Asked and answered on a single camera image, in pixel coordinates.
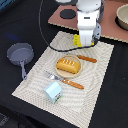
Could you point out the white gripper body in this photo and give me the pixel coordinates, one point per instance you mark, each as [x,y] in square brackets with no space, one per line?
[89,28]

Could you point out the yellow toy cheese wedge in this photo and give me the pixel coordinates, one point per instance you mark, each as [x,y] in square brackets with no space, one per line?
[76,40]

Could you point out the orange toy bread loaf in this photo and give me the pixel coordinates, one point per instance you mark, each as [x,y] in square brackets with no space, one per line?
[68,65]

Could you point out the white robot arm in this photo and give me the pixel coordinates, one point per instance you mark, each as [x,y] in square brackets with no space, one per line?
[88,12]

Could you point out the pink toy stove board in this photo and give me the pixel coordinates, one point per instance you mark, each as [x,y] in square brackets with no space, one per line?
[109,28]

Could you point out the black round burner front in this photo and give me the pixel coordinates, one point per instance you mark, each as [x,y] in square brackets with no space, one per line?
[67,14]

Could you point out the beige bowl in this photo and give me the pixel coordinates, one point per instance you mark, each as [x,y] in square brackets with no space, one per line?
[122,14]

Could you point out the round wooden plate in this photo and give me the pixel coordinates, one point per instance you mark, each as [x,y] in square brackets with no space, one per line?
[66,74]

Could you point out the beige striped placemat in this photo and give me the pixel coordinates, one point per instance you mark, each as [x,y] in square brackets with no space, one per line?
[75,106]

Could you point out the light blue milk carton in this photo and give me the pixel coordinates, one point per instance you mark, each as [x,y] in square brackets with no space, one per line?
[53,92]

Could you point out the grey toy frying pan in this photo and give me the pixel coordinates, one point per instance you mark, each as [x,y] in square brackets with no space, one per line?
[20,54]

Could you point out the toy knife wooden handle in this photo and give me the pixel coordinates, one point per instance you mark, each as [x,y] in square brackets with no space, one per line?
[87,58]

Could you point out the toy fork wooden handle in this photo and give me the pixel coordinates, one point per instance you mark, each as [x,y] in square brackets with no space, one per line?
[54,77]

